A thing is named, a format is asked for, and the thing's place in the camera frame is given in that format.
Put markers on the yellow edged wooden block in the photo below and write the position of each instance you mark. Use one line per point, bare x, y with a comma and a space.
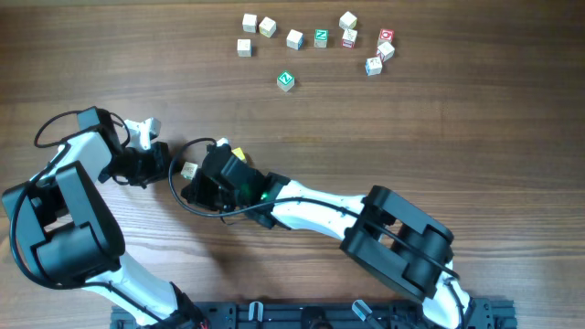
267, 27

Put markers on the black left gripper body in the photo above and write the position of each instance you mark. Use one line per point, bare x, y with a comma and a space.
138, 166

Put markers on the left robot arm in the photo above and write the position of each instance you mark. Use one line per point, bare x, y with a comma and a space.
64, 237

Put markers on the yellow K wooden block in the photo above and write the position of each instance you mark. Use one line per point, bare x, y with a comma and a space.
238, 152

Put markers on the red sided wooden block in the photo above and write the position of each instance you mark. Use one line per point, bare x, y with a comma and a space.
385, 51

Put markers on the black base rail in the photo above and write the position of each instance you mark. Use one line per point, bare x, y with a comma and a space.
481, 314

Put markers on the plain wooden block far left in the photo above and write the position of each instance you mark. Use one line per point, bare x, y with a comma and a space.
249, 23

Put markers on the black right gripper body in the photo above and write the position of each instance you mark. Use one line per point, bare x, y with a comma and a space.
207, 191

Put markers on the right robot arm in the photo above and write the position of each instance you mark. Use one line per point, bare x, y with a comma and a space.
393, 240

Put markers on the teal picture wooden block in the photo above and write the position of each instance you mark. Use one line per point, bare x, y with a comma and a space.
189, 170

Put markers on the green Z wooden block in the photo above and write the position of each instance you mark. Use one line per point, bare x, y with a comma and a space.
285, 81

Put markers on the red O wooden block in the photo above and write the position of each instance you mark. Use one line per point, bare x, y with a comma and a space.
385, 35

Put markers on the blue sided wooden block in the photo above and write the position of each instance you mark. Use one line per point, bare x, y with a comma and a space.
373, 66

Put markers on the red edged picture block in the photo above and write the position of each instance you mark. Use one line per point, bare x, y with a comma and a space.
349, 38

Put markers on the plain wooden block top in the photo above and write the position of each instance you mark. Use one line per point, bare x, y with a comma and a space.
348, 21

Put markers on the green N wooden block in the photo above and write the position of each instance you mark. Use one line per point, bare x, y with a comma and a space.
320, 38

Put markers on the plain wooden block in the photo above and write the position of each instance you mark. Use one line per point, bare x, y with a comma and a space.
249, 23
348, 21

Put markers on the wooden block left lower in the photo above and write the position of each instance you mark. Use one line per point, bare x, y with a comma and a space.
244, 48

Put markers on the blue edged wooden block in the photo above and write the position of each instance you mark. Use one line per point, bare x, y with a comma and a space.
294, 39

